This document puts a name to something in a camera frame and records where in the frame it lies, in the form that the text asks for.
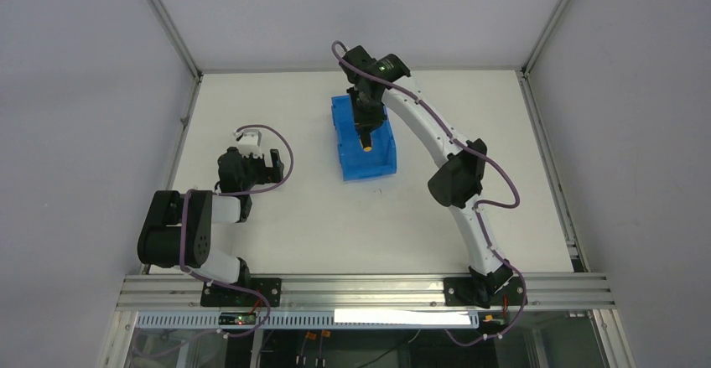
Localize black orange screwdriver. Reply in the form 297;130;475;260
360;132;372;152

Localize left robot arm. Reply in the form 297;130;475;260
137;147;284;288

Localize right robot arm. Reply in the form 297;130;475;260
331;41;514;308

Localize blue plastic bin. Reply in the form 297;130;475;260
331;95;397;181

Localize small green circuit board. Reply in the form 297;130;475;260
218;313;257;326

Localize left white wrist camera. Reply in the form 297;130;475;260
233;128;263;158

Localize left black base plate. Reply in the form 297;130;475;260
200;277;283;308

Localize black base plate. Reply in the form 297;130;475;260
200;277;283;308
443;276;528;308

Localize white slotted cable duct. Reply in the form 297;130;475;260
136;308;480;329

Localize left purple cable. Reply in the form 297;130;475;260
179;124;295;339

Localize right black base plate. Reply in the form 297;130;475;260
443;276;528;308

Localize left aluminium frame post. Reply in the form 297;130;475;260
147;0;202;80

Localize aluminium frame post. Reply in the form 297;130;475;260
520;0;572;78
147;0;202;80

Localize right aluminium frame post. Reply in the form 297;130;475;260
520;0;572;78

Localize aluminium front rail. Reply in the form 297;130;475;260
116;272;616;312

